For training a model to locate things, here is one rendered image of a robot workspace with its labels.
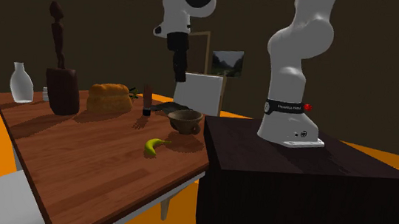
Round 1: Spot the white chair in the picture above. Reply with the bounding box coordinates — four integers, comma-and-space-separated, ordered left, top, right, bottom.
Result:
171, 70, 227, 118

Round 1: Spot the brown cylinder with black base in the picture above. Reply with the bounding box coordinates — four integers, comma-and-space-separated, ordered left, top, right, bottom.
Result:
140, 83, 154, 118

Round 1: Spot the dark grey flat object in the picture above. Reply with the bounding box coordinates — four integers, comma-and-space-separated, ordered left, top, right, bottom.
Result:
150, 100, 194, 117

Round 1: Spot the small green object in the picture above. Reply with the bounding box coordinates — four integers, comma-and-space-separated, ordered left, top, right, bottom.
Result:
127, 86, 140, 101

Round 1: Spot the golden bread loaf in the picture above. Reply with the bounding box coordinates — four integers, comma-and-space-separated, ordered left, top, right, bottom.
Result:
85, 81, 135, 118

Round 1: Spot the yellow green banana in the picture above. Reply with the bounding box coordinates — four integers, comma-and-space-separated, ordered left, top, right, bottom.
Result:
143, 136, 174, 158

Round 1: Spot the dark wooden figure statue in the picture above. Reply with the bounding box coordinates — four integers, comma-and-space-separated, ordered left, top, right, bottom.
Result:
39, 0, 89, 118

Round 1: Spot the wooden table with white legs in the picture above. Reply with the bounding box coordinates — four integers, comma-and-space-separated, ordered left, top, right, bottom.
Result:
0, 79, 216, 224

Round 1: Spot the white bottle vase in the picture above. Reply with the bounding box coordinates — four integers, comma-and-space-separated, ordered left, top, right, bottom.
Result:
7, 61, 38, 105

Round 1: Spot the dark robot stand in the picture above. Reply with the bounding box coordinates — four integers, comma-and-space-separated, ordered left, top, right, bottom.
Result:
194, 113, 399, 224

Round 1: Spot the wooden door frame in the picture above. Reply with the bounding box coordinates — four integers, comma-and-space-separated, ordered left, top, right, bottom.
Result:
185, 30, 212, 75

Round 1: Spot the landscape wall picture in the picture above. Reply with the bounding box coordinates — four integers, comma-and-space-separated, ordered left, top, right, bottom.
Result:
210, 48, 245, 79

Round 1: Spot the brown bowl with handle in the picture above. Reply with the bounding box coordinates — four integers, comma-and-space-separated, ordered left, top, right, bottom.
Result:
165, 107, 205, 137

